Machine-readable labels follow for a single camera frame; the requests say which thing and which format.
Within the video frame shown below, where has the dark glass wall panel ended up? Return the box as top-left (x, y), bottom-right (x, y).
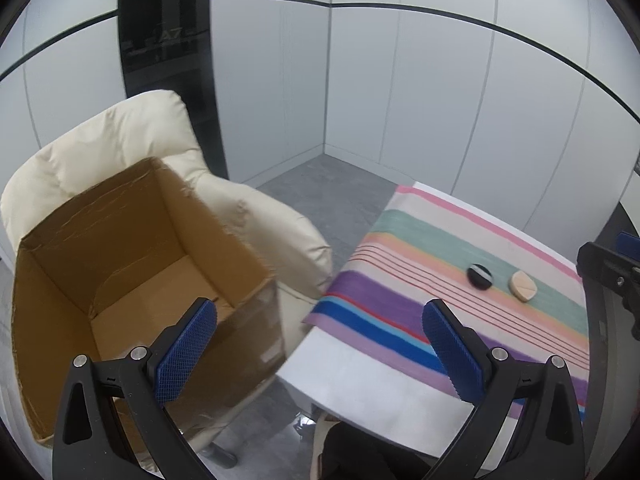
top-left (117, 0), bottom-right (231, 181)

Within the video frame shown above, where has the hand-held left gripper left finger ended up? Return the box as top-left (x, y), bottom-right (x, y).
top-left (52, 297), bottom-right (219, 480)

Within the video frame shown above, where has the brown cardboard box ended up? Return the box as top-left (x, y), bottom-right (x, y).
top-left (11, 156), bottom-right (288, 448)

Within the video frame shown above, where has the beige oval case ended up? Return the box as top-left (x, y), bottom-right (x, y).
top-left (507, 270), bottom-right (538, 303)

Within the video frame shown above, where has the black round compact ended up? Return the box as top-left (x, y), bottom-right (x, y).
top-left (466, 262), bottom-right (496, 292)

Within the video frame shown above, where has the person's leg in black trousers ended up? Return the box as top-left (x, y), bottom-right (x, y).
top-left (320, 422), bottom-right (441, 480)

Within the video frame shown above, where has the cream padded armchair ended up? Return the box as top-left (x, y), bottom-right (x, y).
top-left (0, 90), bottom-right (335, 468)

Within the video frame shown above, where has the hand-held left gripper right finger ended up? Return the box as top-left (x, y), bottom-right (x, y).
top-left (421, 299), bottom-right (586, 480)

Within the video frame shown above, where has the striped pastel cloth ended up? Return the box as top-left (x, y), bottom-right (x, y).
top-left (300, 184), bottom-right (591, 418)

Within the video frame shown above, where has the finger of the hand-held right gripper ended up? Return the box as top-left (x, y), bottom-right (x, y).
top-left (577, 241), bottom-right (640, 311)
top-left (616, 231), bottom-right (640, 257)

